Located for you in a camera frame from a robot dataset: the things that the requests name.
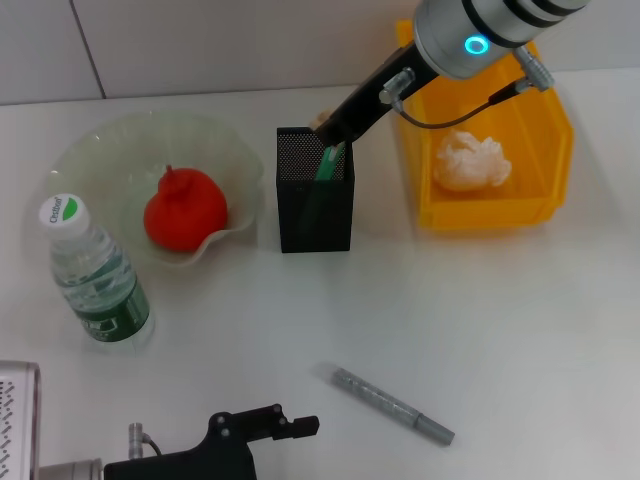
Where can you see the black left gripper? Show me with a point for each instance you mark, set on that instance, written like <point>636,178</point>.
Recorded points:
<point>190,462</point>

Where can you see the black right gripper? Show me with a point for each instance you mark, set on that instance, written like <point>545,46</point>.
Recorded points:
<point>380,95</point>

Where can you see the small tan eraser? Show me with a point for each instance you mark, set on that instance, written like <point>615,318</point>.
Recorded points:
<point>320,120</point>

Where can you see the green highlighter marker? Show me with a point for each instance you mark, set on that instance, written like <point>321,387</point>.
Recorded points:
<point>327,162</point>

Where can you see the grey marker pen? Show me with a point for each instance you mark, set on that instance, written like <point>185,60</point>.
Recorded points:
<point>385,400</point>

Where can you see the white paper ball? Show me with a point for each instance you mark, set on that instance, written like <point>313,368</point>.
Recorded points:
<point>470,160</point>

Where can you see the clear green-label water bottle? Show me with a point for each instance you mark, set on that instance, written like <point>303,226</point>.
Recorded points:
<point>100,280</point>

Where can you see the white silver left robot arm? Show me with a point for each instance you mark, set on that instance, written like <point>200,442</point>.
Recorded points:
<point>72,470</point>

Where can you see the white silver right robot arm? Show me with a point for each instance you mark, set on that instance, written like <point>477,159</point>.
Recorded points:
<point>480,30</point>

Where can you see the black mesh pen holder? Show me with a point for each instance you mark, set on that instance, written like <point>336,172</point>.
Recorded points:
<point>312,220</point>

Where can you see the pale green glass fruit plate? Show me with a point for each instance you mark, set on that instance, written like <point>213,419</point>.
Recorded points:
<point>110,150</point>

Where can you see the yellow plastic bin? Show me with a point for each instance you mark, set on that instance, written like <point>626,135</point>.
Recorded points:
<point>500,210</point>

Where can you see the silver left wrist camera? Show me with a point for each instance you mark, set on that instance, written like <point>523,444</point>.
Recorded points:
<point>15,425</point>

